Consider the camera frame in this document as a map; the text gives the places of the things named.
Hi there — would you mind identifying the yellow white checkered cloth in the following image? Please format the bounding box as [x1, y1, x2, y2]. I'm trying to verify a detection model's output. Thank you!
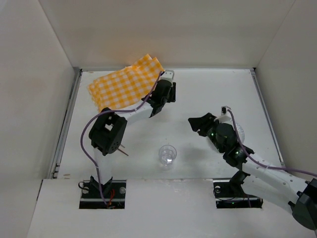
[87, 54, 164, 111]

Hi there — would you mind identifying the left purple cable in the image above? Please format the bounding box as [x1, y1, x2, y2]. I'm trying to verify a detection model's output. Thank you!
[81, 70, 165, 206]

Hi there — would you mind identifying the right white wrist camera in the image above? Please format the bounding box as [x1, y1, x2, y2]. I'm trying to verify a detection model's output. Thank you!
[213, 106, 231, 123]

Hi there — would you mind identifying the clear plastic cup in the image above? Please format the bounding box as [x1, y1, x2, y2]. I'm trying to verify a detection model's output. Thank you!
[158, 145, 177, 171]

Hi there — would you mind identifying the white round bowl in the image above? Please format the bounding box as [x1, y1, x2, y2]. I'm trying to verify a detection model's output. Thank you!
[235, 122, 245, 143]

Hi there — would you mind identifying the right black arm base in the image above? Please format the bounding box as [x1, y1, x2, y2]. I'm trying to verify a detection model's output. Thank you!
[213, 171, 263, 209]

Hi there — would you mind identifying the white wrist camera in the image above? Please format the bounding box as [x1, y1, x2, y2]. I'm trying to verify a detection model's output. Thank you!
[213, 106, 231, 123]
[161, 70, 174, 82]

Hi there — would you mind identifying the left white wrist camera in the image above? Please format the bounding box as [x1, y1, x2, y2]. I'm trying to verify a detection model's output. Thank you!
[161, 70, 174, 82]

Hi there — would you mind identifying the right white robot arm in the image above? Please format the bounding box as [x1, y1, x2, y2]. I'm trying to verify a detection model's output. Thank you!
[188, 108, 317, 231]

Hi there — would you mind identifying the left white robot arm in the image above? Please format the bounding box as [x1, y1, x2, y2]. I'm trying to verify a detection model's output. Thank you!
[89, 79, 176, 191]

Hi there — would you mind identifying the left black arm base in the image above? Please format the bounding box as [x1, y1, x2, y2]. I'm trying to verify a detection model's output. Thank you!
[78, 176, 127, 210]

